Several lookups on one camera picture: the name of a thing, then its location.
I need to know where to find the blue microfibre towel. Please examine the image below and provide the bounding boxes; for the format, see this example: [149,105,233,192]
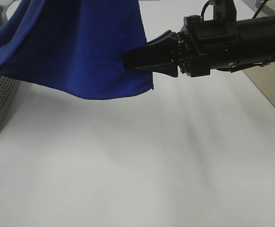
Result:
[0,0,154,100]

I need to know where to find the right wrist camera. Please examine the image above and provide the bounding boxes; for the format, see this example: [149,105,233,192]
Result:
[209,0,237,23]

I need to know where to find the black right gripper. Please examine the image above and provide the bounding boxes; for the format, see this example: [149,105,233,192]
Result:
[122,15,240,78]

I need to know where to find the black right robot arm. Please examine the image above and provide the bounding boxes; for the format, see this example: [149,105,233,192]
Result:
[122,16,275,77]

